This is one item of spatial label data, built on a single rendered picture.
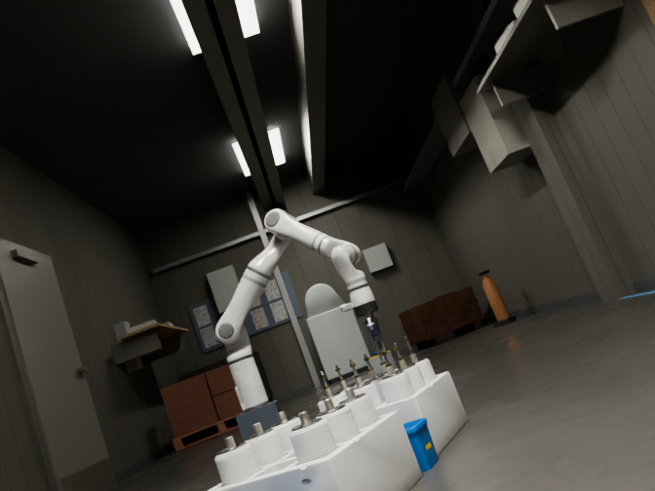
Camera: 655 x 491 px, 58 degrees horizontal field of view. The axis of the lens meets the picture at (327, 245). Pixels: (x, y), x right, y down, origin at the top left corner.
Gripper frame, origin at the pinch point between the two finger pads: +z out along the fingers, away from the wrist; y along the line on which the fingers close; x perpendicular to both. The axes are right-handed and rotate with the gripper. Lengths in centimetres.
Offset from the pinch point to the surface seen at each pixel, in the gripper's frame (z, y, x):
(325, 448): 16, -57, 14
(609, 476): 35, -72, -37
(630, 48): -112, 182, -192
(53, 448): -10, 211, 271
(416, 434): 25.3, -22.8, -2.7
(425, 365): 11.9, 18.7, -10.2
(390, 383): 11.5, -4.7, 0.9
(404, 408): 19.5, -8.2, -0.6
